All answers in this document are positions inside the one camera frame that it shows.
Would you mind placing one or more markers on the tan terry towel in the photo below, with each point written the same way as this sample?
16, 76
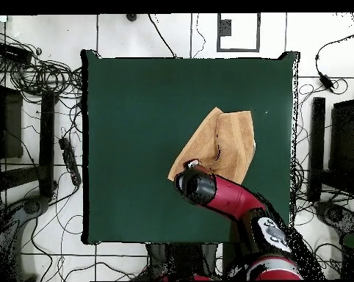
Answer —
224, 138

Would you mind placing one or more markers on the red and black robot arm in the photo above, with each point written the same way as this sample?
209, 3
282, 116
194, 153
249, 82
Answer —
230, 199

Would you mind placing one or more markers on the flat black adapter box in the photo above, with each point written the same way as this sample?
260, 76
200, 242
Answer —
12, 53

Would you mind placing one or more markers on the dark green table cloth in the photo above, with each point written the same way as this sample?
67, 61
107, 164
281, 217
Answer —
136, 132

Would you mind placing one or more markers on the long black power strip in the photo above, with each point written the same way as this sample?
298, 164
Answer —
69, 161

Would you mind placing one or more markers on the black upright bar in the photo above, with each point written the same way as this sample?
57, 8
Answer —
317, 141

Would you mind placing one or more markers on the dark grey square plate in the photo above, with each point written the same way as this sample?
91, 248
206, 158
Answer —
225, 28

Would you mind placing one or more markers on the dark chair base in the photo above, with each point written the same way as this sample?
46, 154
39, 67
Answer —
335, 214
33, 207

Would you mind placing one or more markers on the black power brick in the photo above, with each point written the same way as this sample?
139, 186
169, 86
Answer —
326, 81

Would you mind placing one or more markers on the small black round foot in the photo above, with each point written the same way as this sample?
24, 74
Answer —
131, 17

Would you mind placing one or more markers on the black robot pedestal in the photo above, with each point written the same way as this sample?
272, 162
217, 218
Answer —
180, 261

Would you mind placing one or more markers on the black metal stand frame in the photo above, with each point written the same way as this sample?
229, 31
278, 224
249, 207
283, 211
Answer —
47, 141
346, 141

